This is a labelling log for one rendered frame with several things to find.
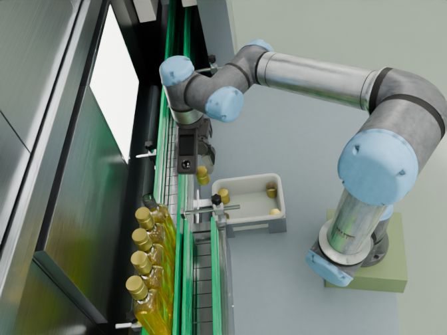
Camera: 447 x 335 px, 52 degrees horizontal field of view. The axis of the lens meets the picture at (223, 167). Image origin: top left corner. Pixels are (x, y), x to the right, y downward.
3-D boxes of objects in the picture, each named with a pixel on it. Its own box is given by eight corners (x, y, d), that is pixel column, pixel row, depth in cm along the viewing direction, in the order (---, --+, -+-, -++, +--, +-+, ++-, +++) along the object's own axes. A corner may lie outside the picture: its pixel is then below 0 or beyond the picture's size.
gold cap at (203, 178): (209, 185, 125) (206, 175, 121) (196, 185, 125) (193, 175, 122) (211, 175, 127) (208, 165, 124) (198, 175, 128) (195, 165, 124)
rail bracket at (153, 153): (144, 167, 152) (132, 140, 142) (163, 165, 152) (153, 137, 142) (143, 177, 150) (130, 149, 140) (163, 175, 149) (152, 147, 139)
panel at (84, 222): (132, 83, 167) (100, -3, 141) (140, 82, 166) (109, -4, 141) (96, 324, 108) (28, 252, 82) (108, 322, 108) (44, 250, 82)
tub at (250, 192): (215, 195, 156) (211, 179, 149) (281, 187, 154) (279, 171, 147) (217, 238, 144) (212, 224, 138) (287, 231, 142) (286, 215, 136)
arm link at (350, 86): (474, 61, 74) (243, 26, 103) (446, 102, 69) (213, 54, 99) (468, 115, 81) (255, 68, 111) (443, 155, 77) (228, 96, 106)
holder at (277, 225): (201, 198, 156) (196, 185, 151) (280, 189, 154) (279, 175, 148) (201, 241, 145) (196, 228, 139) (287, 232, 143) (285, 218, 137)
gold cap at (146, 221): (140, 217, 109) (135, 207, 105) (155, 216, 108) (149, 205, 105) (139, 230, 106) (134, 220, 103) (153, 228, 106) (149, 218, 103)
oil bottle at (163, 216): (163, 244, 131) (142, 201, 115) (182, 242, 131) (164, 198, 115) (162, 261, 128) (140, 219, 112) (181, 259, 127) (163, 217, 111)
